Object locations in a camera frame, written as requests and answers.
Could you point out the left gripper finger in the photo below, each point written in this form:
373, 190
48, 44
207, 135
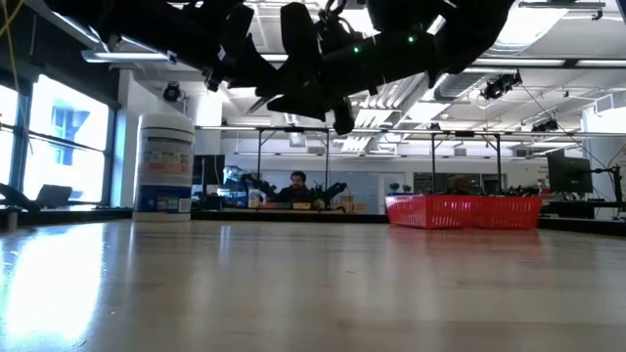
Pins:
244, 80
254, 61

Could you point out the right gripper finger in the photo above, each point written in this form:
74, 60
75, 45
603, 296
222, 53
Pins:
288, 85
303, 107

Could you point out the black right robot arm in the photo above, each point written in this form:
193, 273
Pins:
464, 29

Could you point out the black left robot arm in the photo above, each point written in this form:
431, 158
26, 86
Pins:
147, 24

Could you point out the background black robot arm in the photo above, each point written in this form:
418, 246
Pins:
337, 187

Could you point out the black ceiling spotlight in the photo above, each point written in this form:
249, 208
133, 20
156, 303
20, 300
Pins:
172, 92

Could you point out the person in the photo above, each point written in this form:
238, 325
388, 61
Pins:
297, 186
460, 186

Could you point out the black computer monitor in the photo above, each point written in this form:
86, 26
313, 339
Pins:
209, 171
569, 173

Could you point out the white carton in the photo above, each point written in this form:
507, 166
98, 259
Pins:
253, 198

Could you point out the brown cardboard boxes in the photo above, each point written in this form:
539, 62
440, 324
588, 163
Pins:
349, 203

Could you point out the white wipes canister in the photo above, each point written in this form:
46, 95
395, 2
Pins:
164, 166

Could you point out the small green plant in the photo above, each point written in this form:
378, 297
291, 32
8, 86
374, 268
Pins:
407, 188
393, 187

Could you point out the red plastic basket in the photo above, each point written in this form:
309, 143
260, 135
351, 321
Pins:
425, 212
508, 212

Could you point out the grey laptop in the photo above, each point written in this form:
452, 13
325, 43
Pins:
55, 195

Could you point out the background black station frame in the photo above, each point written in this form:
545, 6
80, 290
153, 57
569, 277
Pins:
464, 133
293, 129

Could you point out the black ceiling camera mount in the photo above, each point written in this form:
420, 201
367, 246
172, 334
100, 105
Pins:
501, 85

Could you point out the silver ventilation duct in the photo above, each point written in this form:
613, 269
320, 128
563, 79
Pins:
533, 24

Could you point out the black ceiling camera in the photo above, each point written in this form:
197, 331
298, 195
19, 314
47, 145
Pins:
545, 126

